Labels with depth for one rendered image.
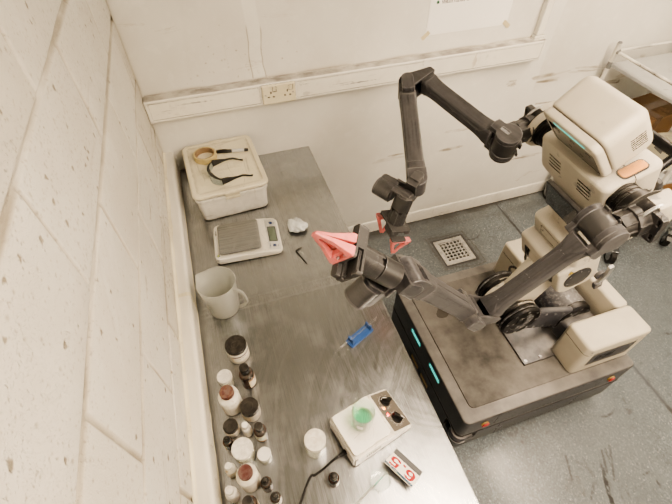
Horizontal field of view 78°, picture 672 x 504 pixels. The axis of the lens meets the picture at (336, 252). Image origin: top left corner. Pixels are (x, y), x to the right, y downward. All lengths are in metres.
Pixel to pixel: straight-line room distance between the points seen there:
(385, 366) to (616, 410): 1.40
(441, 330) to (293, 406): 0.86
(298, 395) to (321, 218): 0.77
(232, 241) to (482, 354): 1.14
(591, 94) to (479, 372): 1.13
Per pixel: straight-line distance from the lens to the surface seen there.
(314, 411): 1.33
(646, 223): 1.26
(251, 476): 1.20
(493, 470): 2.16
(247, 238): 1.67
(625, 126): 1.20
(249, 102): 1.94
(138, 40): 1.87
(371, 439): 1.21
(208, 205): 1.78
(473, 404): 1.82
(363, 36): 2.02
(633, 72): 2.87
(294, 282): 1.56
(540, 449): 2.26
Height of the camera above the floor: 2.00
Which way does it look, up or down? 49 degrees down
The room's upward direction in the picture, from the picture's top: straight up
